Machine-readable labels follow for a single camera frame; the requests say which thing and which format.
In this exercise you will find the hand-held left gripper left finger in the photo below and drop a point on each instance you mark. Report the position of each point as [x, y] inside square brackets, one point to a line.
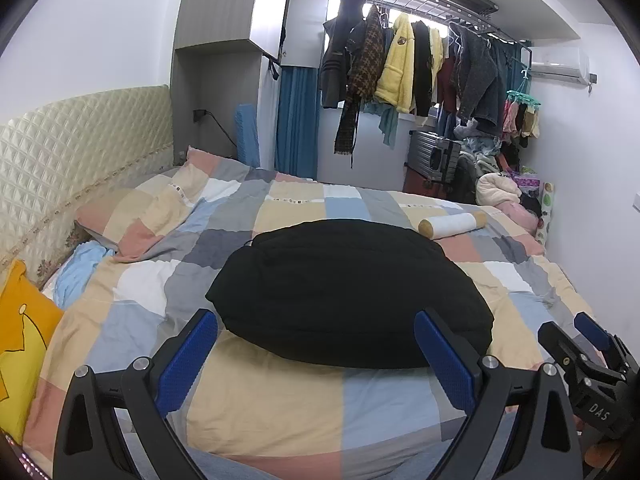
[187, 360]

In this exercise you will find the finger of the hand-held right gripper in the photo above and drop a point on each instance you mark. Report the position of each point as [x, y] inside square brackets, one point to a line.
[560, 347]
[592, 330]

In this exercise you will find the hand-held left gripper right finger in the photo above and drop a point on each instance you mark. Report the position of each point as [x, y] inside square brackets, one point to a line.
[445, 360]

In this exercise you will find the pile of clothes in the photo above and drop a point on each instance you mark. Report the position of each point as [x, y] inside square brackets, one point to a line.
[480, 155]

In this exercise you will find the patchwork bed cover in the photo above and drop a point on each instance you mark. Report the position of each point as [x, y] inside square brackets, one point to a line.
[280, 400]

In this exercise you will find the dotted white bag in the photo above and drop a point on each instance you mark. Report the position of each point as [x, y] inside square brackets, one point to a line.
[546, 210]

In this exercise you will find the white bolster pillow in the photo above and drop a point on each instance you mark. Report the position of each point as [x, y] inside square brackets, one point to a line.
[452, 225]

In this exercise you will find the pink pillow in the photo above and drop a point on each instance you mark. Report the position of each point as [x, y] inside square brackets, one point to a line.
[517, 212]

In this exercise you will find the light blue cloth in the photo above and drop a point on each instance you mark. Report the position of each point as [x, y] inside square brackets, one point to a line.
[75, 275]

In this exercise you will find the patchwork pillow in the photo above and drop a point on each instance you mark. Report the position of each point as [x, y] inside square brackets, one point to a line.
[160, 205]

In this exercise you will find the purple bag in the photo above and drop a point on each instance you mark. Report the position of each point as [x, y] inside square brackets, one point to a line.
[529, 180]

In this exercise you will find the yellow printed pillow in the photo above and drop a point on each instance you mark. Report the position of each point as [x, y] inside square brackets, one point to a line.
[25, 340]

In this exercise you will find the cream blanket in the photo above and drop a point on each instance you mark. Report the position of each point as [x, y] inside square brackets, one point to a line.
[497, 187]

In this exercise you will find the silver suitcase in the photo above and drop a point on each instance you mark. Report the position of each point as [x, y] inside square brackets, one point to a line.
[432, 152]

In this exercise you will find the green sock hanger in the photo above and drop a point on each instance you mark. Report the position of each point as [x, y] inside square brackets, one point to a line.
[522, 115]

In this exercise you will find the blue fabric board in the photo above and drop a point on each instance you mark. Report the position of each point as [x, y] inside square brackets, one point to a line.
[247, 135]

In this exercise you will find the cream quilted headboard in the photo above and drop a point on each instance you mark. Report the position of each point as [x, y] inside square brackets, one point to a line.
[75, 150]

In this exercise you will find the teal cloth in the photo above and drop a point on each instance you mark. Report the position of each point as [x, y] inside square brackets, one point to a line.
[387, 122]

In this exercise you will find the dark blue jeans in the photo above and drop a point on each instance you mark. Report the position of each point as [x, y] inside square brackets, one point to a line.
[505, 90]

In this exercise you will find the blue curtain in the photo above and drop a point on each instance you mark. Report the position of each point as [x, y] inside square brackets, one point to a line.
[297, 125]

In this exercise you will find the white air conditioner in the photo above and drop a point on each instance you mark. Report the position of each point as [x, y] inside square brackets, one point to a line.
[557, 62]

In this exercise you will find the dark red garment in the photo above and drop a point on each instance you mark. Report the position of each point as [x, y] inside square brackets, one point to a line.
[447, 85]

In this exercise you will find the grey denim jacket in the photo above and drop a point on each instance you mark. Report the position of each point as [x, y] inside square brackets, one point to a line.
[475, 75]

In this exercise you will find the black jacket with white cuffs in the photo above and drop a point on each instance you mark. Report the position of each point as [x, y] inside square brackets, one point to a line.
[422, 70]

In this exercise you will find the yellow fleece jacket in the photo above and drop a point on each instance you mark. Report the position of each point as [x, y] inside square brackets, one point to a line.
[397, 70]

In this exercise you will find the pale yellow garment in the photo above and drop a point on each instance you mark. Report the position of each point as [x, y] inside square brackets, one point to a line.
[436, 52]

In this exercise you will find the brown houndstooth jacket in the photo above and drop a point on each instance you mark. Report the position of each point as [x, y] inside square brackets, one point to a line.
[367, 60]

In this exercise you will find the black hanging coat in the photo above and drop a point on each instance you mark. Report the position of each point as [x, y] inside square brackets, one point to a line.
[340, 50]

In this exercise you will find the grey white wall cabinet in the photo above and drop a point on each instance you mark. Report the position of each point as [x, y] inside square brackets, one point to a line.
[225, 5]

